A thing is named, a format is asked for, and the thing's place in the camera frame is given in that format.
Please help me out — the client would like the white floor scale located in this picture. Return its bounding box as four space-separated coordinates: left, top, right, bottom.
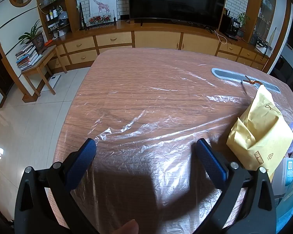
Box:
46 74 62 89

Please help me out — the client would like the black coffee machine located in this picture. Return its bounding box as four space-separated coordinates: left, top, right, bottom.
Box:
220 13 242 38

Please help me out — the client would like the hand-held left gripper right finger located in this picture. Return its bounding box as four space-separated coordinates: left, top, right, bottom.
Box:
195 138 277 234

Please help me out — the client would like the black flat television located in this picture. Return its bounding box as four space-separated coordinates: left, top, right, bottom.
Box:
128 0 228 27

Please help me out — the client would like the person's left hand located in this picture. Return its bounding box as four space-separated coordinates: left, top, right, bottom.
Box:
109 219 139 234

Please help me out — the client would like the small green potted plant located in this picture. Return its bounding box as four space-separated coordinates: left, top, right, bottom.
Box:
237 12 251 37

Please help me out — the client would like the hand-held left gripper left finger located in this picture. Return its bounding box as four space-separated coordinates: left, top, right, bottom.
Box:
14 138 98 234

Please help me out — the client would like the wooden side table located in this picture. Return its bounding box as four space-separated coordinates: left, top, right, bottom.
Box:
21 44 67 95

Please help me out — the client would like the brown knotted string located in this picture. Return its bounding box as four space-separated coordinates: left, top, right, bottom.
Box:
240 75 262 94

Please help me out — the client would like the wooden wall cabinet unit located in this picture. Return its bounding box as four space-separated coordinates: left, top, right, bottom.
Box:
35 0 292 75

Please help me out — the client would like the yellow paper bag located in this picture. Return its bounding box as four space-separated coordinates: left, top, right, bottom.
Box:
226 85 293 182

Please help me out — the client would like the giraffe picture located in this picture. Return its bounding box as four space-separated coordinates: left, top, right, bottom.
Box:
88 0 117 16

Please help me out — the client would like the stack of books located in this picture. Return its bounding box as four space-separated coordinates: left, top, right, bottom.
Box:
15 41 43 72

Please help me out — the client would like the potted plant in dark pot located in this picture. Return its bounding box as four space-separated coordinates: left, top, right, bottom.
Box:
18 19 48 54

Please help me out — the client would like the white feather ornament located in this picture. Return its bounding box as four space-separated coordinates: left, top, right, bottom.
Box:
270 27 277 47

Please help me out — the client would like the red flower picture frame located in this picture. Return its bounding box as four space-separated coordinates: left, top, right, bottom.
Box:
79 2 118 31

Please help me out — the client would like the clear dental floss box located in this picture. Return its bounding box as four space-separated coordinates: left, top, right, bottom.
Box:
282 156 293 186

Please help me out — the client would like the grey table cable slot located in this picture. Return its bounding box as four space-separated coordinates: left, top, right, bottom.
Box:
211 67 282 93

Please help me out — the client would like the white cable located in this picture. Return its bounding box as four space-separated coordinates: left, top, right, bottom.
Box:
213 29 232 45

